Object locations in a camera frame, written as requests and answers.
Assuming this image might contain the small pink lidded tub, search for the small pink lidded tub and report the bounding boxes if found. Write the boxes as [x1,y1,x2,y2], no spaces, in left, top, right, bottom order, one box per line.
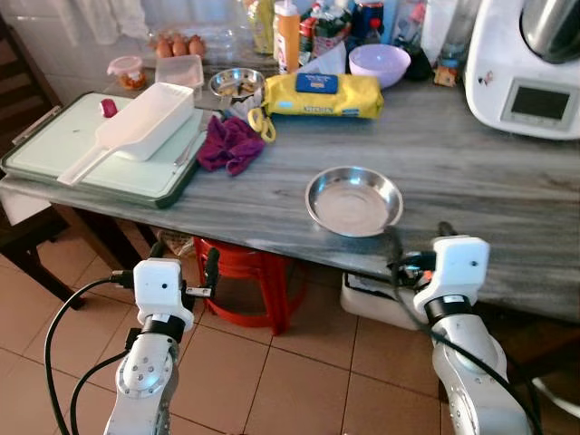
[106,55,149,92]

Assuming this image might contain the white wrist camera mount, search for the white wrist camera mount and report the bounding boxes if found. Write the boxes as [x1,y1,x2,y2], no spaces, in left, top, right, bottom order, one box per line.
[132,258,195,330]
[414,236,491,314]

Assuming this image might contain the yellow handled scissors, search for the yellow handled scissors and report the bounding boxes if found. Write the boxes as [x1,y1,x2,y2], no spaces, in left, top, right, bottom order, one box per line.
[246,106,278,144]

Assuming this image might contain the purple cloth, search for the purple cloth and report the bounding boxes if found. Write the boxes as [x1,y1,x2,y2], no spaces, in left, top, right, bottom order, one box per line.
[196,115,267,177]

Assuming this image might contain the white plastic scoop with handle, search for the white plastic scoop with handle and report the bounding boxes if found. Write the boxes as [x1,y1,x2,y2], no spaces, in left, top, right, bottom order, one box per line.
[56,82,197,188]

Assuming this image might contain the lilac plastic bowl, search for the lilac plastic bowl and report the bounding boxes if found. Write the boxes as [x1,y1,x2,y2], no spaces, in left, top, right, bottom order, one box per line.
[348,43,412,90]

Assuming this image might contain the red plastic stool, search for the red plastic stool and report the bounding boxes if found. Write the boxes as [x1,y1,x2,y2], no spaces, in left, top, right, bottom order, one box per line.
[192,237,307,337]

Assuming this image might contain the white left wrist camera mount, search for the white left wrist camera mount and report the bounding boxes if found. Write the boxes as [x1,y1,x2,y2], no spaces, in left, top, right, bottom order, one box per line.
[132,258,195,330]

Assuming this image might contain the white folded paper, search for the white folded paper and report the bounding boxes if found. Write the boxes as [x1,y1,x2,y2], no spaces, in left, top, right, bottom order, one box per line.
[298,40,351,76]

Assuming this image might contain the small steel bowl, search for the small steel bowl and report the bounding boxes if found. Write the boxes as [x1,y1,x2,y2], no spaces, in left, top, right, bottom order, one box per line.
[208,67,267,102]

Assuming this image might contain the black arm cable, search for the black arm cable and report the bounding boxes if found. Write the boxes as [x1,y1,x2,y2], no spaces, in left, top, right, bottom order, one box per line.
[388,265,545,435]
[43,270,137,435]

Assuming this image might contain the round steel plate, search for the round steel plate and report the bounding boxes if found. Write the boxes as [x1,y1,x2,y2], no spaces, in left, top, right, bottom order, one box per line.
[304,166,405,238]

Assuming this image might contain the clear plastic lidded box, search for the clear plastic lidded box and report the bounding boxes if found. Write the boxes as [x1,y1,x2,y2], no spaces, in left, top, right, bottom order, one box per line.
[153,53,207,92]

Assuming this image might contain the yellow kitchen wipes pack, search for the yellow kitchen wipes pack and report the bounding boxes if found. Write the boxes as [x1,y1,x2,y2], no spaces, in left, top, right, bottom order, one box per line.
[262,72,385,121]

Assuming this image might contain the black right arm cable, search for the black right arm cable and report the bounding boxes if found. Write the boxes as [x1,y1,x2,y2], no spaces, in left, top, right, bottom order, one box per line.
[388,265,545,435]

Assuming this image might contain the dark wooden chair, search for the dark wooden chair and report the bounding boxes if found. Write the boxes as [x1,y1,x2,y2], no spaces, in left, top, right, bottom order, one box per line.
[0,14,88,311]

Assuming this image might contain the orange squeeze bottle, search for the orange squeeze bottle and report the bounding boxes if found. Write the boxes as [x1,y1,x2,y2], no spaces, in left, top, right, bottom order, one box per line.
[273,0,302,74]

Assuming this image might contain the white box under table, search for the white box under table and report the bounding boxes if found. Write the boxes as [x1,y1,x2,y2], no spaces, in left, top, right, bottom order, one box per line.
[340,270,423,333]

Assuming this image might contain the white food processor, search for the white food processor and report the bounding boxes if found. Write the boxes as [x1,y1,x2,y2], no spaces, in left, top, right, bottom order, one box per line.
[464,0,580,142]

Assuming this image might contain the green rimmed white cutting board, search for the green rimmed white cutting board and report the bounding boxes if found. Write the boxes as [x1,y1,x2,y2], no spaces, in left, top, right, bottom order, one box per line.
[0,91,220,210]

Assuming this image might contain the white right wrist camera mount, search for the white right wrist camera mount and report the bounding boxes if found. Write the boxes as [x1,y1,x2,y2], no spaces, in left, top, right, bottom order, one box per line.
[414,236,491,314]

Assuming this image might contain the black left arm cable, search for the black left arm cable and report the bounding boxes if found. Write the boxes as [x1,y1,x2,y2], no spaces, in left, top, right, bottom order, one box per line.
[43,270,137,435]

